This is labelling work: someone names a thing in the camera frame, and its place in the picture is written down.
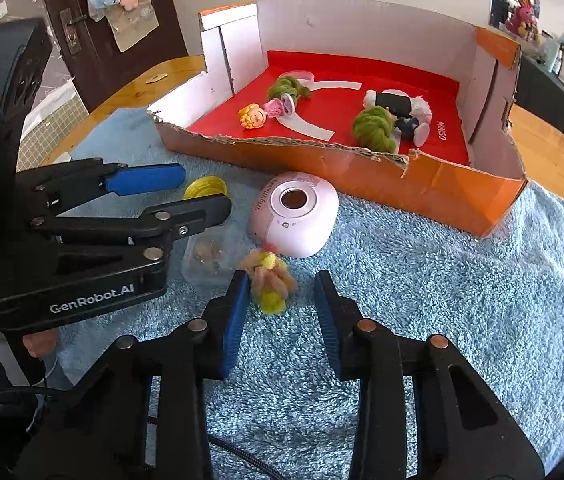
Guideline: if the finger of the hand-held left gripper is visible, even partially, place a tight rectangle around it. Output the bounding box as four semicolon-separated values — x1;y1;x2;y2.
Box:
32;195;233;261
14;157;187;211

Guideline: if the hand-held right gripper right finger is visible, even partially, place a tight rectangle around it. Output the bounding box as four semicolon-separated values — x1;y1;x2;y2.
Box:
313;270;547;480

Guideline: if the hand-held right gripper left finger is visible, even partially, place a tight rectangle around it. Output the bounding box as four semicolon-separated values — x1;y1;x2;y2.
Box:
14;270;253;480

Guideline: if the small clear plastic container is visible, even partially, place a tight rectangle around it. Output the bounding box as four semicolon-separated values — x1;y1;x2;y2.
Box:
182;232;243;288

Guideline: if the yellow pink pipe-cleaner doll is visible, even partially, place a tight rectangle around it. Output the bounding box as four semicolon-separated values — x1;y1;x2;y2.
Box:
239;249;299;317

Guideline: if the pink round device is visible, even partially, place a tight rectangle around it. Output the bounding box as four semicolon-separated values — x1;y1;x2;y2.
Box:
248;171;340;259

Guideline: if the blonde doll pink dress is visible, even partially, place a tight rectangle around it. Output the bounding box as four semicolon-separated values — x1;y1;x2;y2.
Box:
238;97;297;131

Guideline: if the green yarn ball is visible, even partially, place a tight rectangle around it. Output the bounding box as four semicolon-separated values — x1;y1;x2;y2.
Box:
267;76;313;103

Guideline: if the orange cardboard box red inside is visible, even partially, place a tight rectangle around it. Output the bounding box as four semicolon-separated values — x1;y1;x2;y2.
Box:
148;0;530;238

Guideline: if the blue fluffy blanket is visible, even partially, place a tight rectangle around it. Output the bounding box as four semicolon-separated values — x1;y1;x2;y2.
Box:
52;107;564;480

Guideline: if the dark brown door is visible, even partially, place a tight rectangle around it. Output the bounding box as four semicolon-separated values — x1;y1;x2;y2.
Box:
36;0;190;113

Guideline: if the clear plastic bag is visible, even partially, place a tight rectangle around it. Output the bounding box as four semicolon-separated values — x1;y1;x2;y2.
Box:
104;0;159;53

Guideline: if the white sushi toy black band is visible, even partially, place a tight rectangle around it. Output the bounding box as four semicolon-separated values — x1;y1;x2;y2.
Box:
363;89;433;123

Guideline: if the cloth-covered side counter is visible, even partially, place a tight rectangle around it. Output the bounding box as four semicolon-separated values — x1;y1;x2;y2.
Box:
514;55;564;161

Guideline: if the red plush toy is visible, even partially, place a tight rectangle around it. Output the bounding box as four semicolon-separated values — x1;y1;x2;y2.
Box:
506;0;542;41

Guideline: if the black braided cable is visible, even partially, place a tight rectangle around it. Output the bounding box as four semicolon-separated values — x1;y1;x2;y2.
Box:
147;410;283;480

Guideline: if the metal door handle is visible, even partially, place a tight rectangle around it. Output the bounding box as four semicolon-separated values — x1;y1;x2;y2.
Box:
59;8;88;55

